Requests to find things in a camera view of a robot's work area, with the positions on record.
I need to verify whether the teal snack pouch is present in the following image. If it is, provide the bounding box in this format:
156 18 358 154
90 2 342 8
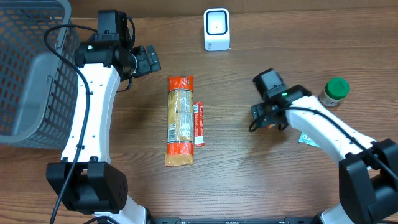
298 133 319 147

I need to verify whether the green lidded jar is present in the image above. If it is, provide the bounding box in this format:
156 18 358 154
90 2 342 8
318 77 350 106

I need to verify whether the thin red snack stick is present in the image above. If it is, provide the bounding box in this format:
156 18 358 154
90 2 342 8
193 101 205 147

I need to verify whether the red snack package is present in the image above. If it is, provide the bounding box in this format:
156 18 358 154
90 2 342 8
165 75 194 166

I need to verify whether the orange tissue packet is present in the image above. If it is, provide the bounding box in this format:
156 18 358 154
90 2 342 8
267 124 276 129

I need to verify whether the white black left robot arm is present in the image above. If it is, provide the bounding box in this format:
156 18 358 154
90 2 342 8
46 10 161 224

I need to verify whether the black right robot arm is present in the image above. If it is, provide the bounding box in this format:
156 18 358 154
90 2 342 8
249 68 397 223

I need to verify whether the white barcode scanner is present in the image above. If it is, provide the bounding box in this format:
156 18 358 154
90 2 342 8
203 8 231 51

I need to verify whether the grey plastic mesh basket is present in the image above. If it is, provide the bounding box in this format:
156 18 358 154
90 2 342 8
1 1 80 149

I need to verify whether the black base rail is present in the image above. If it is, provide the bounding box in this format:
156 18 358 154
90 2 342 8
148 217 322 224

